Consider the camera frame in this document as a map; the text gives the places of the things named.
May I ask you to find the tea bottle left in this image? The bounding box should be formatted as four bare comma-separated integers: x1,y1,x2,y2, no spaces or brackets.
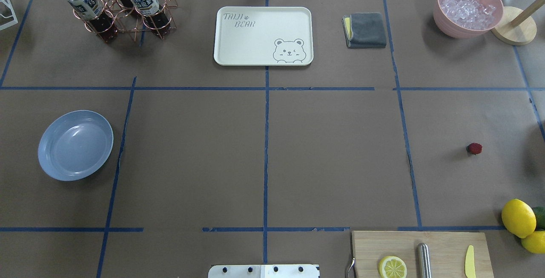
67,0,118,43

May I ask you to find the yellow plastic knife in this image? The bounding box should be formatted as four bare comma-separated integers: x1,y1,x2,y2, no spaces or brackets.
465,245,476,278

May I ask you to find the wooden cutting board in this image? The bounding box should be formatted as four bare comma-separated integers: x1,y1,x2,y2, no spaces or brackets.
351,231,495,278

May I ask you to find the large yellow lemon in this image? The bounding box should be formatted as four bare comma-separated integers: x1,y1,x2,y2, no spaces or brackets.
501,198,537,239

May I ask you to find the copper wire bottle rack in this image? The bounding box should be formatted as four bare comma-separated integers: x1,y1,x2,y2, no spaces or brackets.
74,0,178,41

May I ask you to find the lemon half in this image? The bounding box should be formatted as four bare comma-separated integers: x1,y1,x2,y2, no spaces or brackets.
378,255,407,278

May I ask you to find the wooden stand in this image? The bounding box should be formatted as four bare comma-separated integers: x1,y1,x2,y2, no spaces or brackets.
492,0,545,46

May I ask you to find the blue round plate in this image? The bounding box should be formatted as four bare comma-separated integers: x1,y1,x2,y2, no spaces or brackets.
37,110,114,181

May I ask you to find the grey folded cloth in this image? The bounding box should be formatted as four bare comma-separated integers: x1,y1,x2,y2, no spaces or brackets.
342,12,387,49

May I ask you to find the red strawberry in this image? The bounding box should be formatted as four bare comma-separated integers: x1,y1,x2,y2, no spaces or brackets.
466,143,483,155

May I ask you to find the small yellow lemon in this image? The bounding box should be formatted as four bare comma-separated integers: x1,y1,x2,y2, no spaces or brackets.
520,231,545,254

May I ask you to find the green lime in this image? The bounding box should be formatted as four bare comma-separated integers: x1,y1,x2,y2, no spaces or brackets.
532,206,545,231

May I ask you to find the cream bear tray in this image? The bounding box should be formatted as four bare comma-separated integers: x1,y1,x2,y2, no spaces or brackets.
213,6,314,66

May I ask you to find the tea bottle right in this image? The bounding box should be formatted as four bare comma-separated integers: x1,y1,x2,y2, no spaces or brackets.
131,0,171,37

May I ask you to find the pink bowl with ice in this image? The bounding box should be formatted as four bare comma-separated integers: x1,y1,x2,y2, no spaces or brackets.
433,0,504,39

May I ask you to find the white wire cup rack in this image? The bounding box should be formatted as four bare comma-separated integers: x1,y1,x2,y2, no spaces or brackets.
0,0,19,30

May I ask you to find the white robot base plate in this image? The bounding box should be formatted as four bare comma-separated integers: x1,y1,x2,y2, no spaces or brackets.
208,263,321,278

